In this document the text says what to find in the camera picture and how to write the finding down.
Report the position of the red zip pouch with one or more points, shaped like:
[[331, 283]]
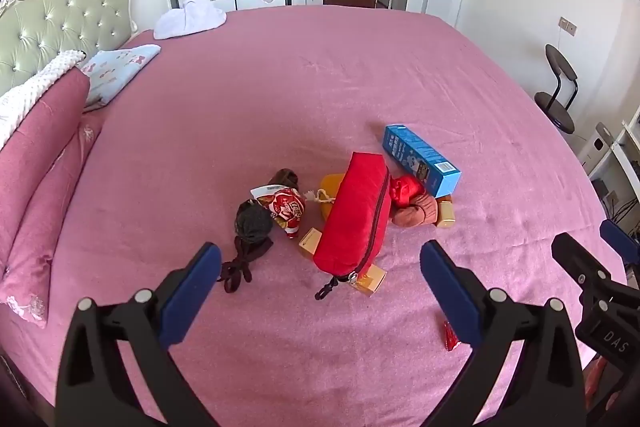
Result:
[[355, 217]]

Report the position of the red and white snack wrapper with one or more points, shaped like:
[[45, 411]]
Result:
[[285, 207]]

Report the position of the green tufted headboard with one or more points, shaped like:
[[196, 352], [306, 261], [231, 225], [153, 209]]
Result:
[[60, 22]]

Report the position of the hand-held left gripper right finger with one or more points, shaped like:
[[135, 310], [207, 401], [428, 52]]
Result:
[[450, 292]]

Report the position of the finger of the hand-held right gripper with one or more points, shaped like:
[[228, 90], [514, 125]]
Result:
[[582, 262], [622, 242]]

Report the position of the light blue printed pillow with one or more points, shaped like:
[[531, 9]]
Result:
[[115, 67]]

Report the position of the brown cloth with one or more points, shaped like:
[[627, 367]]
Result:
[[285, 177]]

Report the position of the orange packet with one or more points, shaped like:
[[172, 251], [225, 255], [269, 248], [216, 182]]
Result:
[[331, 187]]

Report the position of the white garment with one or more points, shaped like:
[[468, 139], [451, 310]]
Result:
[[190, 19]]

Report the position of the small gold box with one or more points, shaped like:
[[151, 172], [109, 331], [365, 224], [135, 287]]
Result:
[[446, 214], [310, 242], [372, 279]]

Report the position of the pink bed sheet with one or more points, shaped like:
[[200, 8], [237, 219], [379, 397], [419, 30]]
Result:
[[300, 82]]

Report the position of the black stocking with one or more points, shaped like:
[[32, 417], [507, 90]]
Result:
[[252, 222]]

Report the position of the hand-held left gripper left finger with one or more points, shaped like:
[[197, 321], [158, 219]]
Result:
[[192, 292]]

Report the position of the wall switch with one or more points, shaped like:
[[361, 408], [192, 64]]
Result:
[[567, 25]]

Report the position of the blue carton box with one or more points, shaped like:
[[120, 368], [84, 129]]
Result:
[[415, 152]]

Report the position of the small red wrapper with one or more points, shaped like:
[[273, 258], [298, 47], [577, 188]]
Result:
[[451, 338]]

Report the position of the black chair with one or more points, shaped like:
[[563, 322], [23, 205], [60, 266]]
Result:
[[552, 107]]

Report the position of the white fluffy blanket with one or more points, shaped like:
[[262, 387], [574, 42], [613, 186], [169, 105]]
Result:
[[30, 92]]

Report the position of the pink long pillows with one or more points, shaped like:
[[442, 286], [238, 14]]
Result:
[[40, 157]]

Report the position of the white desk rack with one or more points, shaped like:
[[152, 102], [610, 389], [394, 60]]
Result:
[[607, 157]]

